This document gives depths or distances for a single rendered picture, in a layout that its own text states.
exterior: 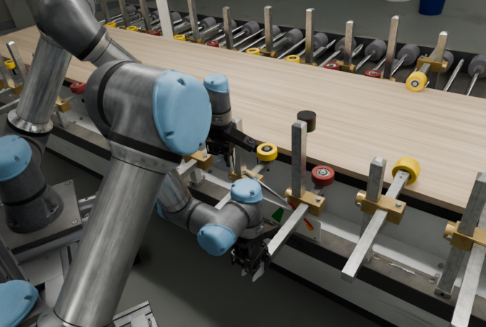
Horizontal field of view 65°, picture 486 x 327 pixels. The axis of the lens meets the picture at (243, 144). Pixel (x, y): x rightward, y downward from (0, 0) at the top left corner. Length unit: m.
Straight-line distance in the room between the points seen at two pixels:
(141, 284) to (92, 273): 1.70
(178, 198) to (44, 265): 0.50
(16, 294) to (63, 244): 0.53
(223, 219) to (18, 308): 0.41
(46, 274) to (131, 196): 0.67
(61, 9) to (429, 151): 1.27
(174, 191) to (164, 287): 1.43
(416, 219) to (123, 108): 1.16
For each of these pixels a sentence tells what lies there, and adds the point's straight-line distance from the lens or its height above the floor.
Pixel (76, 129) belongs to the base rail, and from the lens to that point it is 2.34.
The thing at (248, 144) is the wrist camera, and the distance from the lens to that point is 1.23.
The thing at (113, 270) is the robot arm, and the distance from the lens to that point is 0.60.
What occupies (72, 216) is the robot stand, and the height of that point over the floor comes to 1.04.
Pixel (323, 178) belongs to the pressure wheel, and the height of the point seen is 0.91.
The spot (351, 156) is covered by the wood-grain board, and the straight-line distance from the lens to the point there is 1.48.
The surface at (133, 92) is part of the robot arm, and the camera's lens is 0.57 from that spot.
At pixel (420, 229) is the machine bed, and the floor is 0.71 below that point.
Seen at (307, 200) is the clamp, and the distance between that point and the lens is 1.33.
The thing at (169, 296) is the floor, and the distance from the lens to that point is 2.21.
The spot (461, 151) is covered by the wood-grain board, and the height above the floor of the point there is 0.90.
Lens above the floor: 1.78
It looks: 35 degrees down
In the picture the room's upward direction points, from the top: 5 degrees counter-clockwise
